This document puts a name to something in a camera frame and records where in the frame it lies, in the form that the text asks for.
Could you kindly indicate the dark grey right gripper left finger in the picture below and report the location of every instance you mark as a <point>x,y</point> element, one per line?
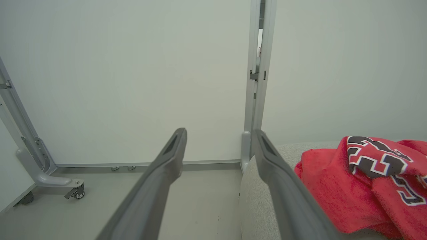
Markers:
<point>146,200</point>

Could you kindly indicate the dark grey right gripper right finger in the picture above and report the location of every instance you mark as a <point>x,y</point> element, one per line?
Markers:
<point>287,200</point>

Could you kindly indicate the red printed sweatshirt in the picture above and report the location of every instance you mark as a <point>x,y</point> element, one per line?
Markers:
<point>327,186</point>

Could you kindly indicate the grey fabric sofa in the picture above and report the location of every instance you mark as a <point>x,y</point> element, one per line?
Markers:
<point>257,206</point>

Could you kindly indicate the small metal levelling foot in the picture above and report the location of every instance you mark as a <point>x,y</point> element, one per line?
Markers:
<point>131,167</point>
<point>115,168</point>

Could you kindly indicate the silver black caster wheel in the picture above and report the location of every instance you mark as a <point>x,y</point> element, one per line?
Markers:
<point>77,192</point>

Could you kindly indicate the grey partition leg with foot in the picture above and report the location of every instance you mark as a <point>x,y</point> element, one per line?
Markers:
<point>30,146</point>

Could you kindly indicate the grey partition post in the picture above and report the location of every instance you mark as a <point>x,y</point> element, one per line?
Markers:
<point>258,100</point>

